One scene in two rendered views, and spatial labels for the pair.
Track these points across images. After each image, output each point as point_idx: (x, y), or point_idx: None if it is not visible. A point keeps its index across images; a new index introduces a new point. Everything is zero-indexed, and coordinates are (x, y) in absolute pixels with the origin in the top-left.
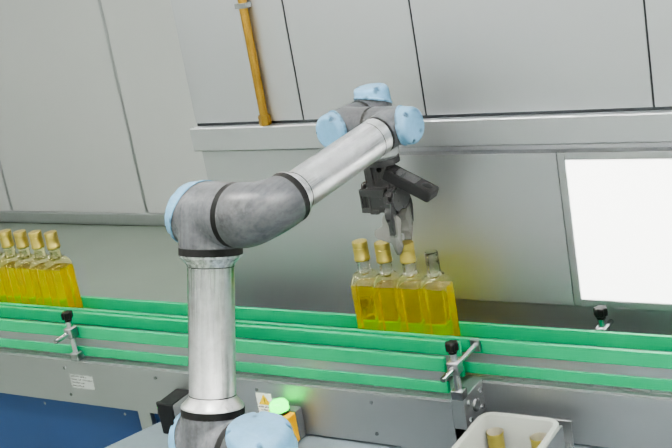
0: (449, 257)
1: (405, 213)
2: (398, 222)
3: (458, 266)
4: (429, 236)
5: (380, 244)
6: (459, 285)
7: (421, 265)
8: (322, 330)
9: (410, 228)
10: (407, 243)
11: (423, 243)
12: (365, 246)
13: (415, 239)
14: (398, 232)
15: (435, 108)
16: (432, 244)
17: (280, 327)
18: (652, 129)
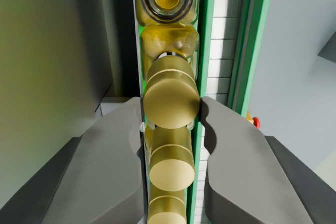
0: (27, 23)
1: (130, 196)
2: (242, 175)
3: None
4: (5, 93)
5: (192, 171)
6: (60, 1)
7: (61, 90)
8: (196, 152)
9: (122, 123)
10: (183, 93)
11: (27, 103)
12: (172, 200)
13: (28, 127)
14: (243, 137)
15: None
16: (20, 77)
17: (193, 191)
18: None
